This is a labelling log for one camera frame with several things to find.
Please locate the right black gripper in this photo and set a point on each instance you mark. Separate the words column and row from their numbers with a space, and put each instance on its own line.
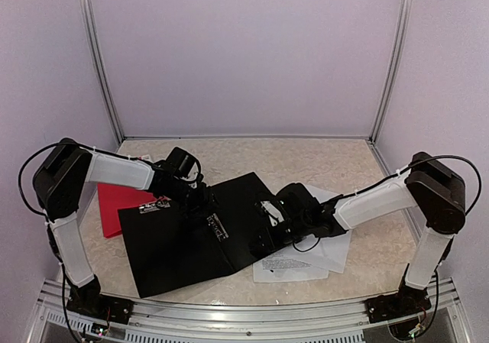
column 268, row 245

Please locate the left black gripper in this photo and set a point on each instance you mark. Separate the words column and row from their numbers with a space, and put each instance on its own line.
column 205, row 200

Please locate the black folder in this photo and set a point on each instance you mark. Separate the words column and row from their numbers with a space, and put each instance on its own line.
column 168, row 251

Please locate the red folder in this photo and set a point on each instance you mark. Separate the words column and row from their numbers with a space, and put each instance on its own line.
column 111, row 199

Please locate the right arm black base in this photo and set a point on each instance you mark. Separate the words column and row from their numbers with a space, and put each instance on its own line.
column 405, row 301

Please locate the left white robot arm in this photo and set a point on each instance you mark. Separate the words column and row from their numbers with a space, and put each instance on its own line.
column 59, row 185

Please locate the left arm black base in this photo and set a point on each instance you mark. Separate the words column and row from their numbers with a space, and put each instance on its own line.
column 88, row 300

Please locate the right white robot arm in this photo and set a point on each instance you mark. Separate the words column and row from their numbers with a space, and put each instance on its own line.
column 424, row 187

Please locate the printed text sheet centre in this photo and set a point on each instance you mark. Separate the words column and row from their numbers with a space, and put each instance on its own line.
column 283, row 267

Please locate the blank white sheet lower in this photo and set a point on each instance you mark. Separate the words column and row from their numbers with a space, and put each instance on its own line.
column 331, row 253

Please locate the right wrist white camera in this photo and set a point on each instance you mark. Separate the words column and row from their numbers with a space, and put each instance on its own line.
column 270, row 211

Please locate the aluminium front rail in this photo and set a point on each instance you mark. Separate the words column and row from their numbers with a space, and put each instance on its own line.
column 151, row 321

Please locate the left aluminium frame post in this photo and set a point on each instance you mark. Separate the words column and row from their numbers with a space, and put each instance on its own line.
column 99, row 66

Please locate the aluminium frame post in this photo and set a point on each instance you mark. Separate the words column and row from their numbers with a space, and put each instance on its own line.
column 393, row 66
column 99, row 66

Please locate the right aluminium frame post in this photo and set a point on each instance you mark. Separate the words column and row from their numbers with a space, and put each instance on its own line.
column 393, row 66

